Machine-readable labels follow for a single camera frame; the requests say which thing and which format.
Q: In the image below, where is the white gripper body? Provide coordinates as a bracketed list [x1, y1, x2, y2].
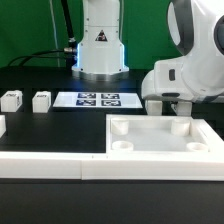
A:
[141, 56, 199, 102]

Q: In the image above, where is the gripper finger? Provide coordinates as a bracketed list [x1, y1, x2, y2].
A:
[176, 102, 192, 116]
[145, 100, 163, 116]

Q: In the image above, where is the white square table top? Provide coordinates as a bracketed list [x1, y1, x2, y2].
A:
[106, 115, 224, 154]

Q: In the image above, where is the white U-shaped obstacle fence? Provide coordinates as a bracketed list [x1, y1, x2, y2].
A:
[0, 114, 224, 182]

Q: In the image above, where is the white sheet with AprilTags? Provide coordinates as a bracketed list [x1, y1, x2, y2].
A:
[53, 92, 142, 109]

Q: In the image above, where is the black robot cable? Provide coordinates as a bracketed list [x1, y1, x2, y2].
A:
[7, 0, 78, 67]

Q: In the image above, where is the thin white cable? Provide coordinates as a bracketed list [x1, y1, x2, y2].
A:
[48, 0, 61, 68]

